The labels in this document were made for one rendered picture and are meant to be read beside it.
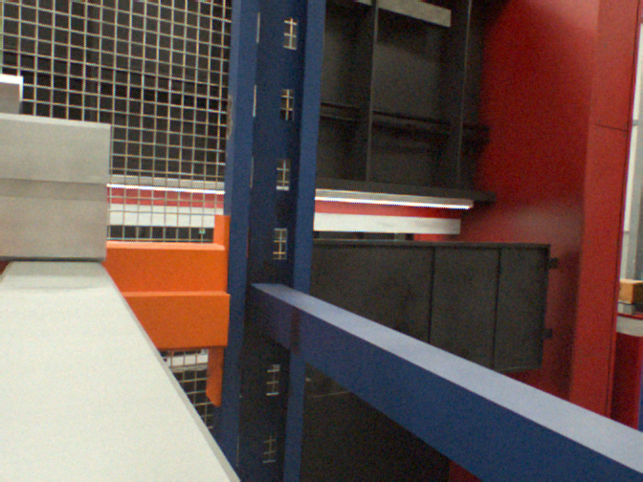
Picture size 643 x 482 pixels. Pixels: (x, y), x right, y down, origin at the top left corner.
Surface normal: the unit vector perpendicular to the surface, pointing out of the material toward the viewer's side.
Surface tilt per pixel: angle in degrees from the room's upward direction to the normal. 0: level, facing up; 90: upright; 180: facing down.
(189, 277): 90
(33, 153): 90
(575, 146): 90
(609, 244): 90
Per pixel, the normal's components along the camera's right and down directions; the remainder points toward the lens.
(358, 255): 0.54, 0.07
